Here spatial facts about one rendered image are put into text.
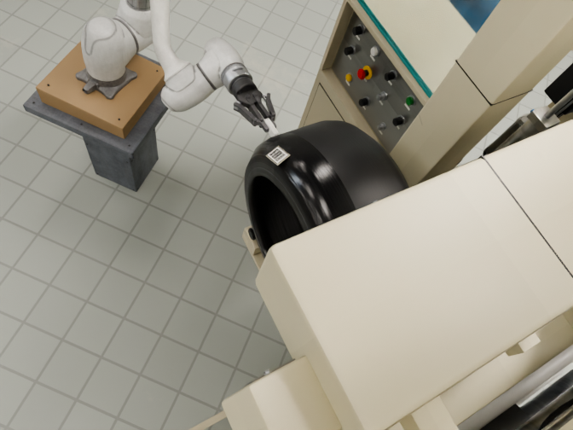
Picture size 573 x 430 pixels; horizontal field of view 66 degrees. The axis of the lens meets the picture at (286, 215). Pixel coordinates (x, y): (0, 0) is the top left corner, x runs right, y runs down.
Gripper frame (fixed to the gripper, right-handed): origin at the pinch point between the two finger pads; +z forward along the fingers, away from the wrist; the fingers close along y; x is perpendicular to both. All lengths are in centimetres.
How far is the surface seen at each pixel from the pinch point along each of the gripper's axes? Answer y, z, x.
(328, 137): 3.5, 20.7, -16.0
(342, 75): 56, -36, 24
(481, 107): 26, 40, -35
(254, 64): 74, -142, 104
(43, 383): -102, -2, 124
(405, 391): -29, 78, -45
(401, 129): 56, 3, 19
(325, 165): -3.1, 29.0, -17.5
